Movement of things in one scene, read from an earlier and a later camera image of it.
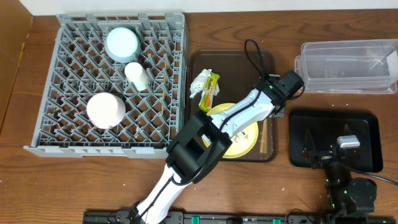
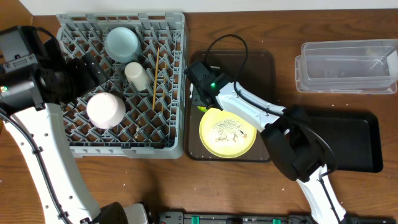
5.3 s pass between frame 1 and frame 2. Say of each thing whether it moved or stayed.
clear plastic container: stayed
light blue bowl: stayed
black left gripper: moved
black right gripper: moved
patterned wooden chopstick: stayed
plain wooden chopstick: moved
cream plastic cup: stayed
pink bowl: stayed
